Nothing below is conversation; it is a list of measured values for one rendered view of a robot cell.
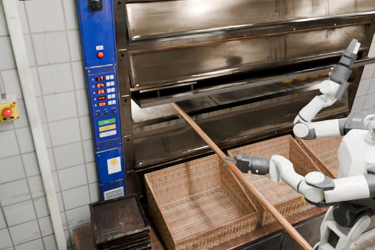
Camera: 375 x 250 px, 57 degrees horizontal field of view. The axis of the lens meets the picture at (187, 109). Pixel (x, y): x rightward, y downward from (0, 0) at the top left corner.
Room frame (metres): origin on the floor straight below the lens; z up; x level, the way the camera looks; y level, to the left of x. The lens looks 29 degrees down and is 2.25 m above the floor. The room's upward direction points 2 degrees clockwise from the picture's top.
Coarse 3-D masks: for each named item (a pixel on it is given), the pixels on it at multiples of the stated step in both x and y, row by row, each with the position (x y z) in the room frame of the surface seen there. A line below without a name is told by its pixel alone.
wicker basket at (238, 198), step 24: (168, 168) 1.73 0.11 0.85; (192, 168) 1.80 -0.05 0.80; (216, 168) 1.87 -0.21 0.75; (168, 192) 1.68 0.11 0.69; (192, 192) 1.75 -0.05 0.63; (216, 192) 1.81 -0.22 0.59; (240, 192) 1.67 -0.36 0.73; (168, 216) 1.57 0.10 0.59; (192, 216) 1.58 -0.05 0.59; (216, 216) 1.59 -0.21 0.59; (240, 216) 1.59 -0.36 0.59; (168, 240) 1.33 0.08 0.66; (192, 240) 1.29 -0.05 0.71; (216, 240) 1.37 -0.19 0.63
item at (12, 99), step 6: (6, 96) 1.39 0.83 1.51; (12, 96) 1.39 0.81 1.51; (0, 102) 1.33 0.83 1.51; (6, 102) 1.34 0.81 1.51; (12, 102) 1.35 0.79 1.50; (0, 108) 1.32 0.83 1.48; (6, 108) 1.33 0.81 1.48; (12, 108) 1.34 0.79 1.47; (18, 108) 1.36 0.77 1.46; (0, 114) 1.32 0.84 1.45; (12, 114) 1.34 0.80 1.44; (18, 114) 1.35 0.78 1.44; (0, 120) 1.32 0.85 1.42; (6, 120) 1.33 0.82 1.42
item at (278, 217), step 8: (176, 104) 1.92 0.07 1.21; (184, 112) 1.82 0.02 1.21; (192, 120) 1.74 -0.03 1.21; (200, 136) 1.60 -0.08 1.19; (208, 144) 1.52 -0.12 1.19; (216, 152) 1.45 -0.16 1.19; (224, 160) 1.37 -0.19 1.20; (232, 168) 1.31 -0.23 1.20; (240, 176) 1.25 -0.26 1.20; (248, 184) 1.20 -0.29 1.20; (256, 192) 1.15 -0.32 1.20; (264, 200) 1.10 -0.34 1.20; (272, 208) 1.05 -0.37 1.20; (280, 216) 1.01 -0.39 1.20; (288, 224) 0.97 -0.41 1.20; (288, 232) 0.95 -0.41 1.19; (296, 232) 0.93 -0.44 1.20; (296, 240) 0.90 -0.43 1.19; (304, 240) 0.90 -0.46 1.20; (304, 248) 0.87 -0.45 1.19; (312, 248) 0.86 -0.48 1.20
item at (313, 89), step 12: (264, 96) 2.15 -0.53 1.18; (276, 96) 2.15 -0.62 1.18; (288, 96) 2.18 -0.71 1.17; (300, 96) 2.23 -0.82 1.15; (204, 108) 1.94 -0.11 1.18; (216, 108) 1.94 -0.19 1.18; (228, 108) 1.96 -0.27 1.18; (240, 108) 2.00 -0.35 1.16; (156, 120) 1.77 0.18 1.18; (168, 120) 1.77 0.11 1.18; (180, 120) 1.80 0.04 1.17
